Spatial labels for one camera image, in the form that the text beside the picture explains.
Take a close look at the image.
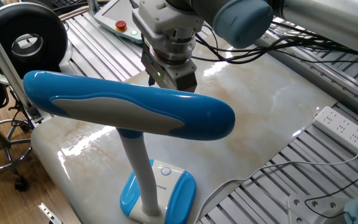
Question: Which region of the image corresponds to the silver Schunk gripper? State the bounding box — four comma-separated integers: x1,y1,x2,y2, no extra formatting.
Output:
140,46,198,93

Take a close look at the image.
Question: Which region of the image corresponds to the blue and white desk lamp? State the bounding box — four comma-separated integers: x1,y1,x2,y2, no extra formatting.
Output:
22,70,236,224

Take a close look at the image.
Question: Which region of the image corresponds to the white robot teach pendant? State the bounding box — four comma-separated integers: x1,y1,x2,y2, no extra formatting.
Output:
93,0,144,44

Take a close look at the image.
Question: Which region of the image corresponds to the marble pattern board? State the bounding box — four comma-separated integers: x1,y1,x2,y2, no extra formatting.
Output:
31,27,338,224

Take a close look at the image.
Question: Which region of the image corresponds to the black keyboard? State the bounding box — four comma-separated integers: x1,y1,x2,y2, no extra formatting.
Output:
51,0,83,9

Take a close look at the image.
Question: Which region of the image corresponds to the white power strip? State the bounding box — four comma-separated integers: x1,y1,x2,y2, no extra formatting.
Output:
312,106,358,169

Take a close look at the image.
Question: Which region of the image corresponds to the white lamp power cable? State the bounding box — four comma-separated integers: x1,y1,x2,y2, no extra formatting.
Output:
193,136,358,224

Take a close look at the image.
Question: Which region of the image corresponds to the black sensor cable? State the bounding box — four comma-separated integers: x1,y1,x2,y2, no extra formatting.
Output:
194,27,358,63

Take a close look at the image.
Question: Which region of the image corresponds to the small aluminium bracket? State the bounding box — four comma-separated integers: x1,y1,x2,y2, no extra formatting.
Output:
38,202,63,224

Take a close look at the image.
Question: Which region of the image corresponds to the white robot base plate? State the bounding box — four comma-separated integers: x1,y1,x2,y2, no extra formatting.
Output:
287,194,354,224

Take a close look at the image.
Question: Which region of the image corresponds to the thin black cable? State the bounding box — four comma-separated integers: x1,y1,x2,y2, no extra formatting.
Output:
304,169,358,223

